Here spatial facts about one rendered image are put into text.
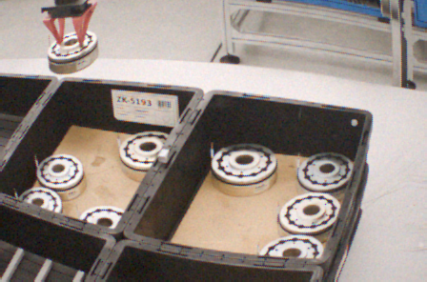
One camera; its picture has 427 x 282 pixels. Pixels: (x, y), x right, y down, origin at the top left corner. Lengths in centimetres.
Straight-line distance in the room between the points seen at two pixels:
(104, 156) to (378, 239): 54
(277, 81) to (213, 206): 61
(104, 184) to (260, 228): 29
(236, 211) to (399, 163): 46
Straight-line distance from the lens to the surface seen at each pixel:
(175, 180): 128
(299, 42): 327
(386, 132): 172
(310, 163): 136
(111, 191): 138
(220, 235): 127
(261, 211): 131
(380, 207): 151
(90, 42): 138
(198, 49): 352
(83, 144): 150
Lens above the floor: 166
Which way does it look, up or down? 33 degrees down
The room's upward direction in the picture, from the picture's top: 4 degrees counter-clockwise
